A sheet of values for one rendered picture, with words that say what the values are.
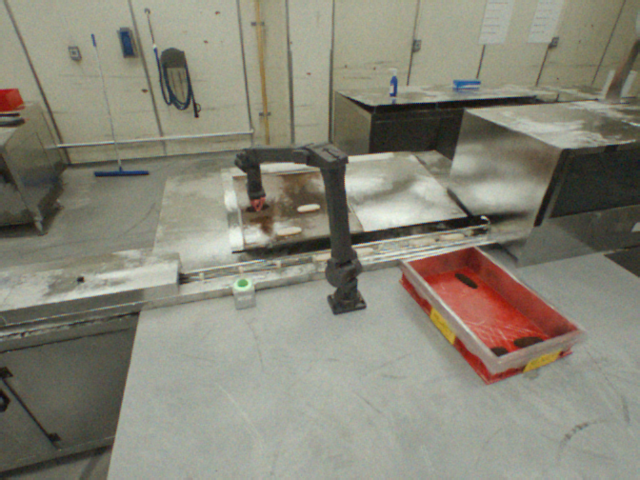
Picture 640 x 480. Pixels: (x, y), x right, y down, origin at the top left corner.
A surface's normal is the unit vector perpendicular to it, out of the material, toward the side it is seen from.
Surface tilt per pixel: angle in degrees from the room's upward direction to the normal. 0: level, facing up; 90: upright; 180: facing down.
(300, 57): 90
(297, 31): 90
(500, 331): 0
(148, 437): 0
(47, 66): 90
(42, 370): 90
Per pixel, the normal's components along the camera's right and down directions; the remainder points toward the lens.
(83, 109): 0.26, 0.53
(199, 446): 0.00, -0.83
